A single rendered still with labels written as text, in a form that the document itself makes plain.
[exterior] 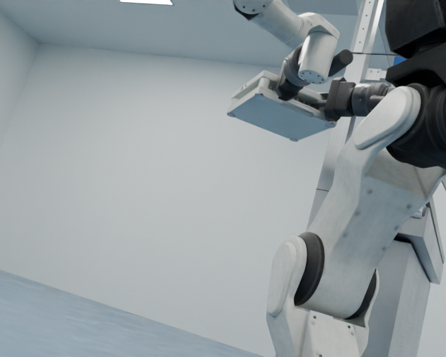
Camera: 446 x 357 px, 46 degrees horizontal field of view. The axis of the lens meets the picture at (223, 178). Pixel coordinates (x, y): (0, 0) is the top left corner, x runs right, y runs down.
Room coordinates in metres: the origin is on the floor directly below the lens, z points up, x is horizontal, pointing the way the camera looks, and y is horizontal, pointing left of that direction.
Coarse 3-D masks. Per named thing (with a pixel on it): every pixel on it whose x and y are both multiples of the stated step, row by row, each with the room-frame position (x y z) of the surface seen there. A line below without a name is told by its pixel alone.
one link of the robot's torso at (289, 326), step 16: (288, 240) 1.02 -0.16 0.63; (288, 256) 0.98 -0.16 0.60; (304, 256) 0.96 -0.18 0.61; (272, 272) 1.03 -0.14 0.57; (288, 272) 0.97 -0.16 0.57; (272, 288) 1.01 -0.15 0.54; (288, 288) 0.97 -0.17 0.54; (272, 304) 1.00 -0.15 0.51; (288, 304) 0.96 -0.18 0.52; (272, 320) 1.01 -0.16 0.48; (288, 320) 0.96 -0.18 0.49; (304, 320) 0.97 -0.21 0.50; (320, 320) 0.97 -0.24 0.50; (336, 320) 0.99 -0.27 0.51; (352, 320) 1.06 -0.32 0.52; (368, 320) 1.04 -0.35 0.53; (272, 336) 1.02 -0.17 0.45; (288, 336) 0.97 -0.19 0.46; (304, 336) 0.96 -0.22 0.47; (320, 336) 0.95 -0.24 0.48; (336, 336) 0.97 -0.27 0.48; (352, 336) 0.99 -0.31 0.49; (288, 352) 0.98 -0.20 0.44; (304, 352) 0.95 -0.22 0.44; (320, 352) 0.93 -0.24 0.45; (336, 352) 0.95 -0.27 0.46; (352, 352) 0.96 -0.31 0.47
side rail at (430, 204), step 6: (432, 198) 1.66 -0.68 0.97; (426, 204) 1.65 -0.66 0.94; (432, 204) 1.69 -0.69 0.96; (432, 210) 1.73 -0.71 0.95; (432, 216) 1.79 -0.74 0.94; (438, 228) 2.09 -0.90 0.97; (438, 234) 2.14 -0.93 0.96; (438, 240) 2.19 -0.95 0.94; (438, 246) 2.33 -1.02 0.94; (444, 258) 2.73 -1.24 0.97
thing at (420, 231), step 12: (408, 228) 1.65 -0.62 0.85; (420, 228) 1.64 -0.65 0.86; (432, 228) 1.84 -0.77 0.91; (396, 240) 1.81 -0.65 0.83; (408, 240) 1.75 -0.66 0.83; (420, 240) 1.69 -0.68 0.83; (432, 240) 1.92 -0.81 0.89; (420, 252) 1.93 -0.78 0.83; (432, 252) 2.02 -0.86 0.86; (432, 264) 2.14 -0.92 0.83; (432, 276) 2.53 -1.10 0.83
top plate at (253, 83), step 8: (264, 72) 1.31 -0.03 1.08; (256, 80) 1.34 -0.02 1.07; (272, 80) 1.31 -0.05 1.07; (240, 88) 1.47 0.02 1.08; (248, 88) 1.41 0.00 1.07; (272, 88) 1.36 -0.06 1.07; (304, 88) 1.34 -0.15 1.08; (232, 96) 1.52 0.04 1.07; (240, 96) 1.49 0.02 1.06; (296, 96) 1.37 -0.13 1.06; (304, 96) 1.36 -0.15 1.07; (312, 96) 1.35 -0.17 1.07; (320, 96) 1.35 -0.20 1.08
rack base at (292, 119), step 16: (272, 96) 1.32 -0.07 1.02; (240, 112) 1.48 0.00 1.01; (256, 112) 1.44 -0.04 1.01; (272, 112) 1.41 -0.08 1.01; (288, 112) 1.37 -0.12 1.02; (304, 112) 1.36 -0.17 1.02; (320, 112) 1.36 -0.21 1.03; (272, 128) 1.55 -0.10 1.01; (288, 128) 1.50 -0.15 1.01; (304, 128) 1.46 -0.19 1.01; (320, 128) 1.43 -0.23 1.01
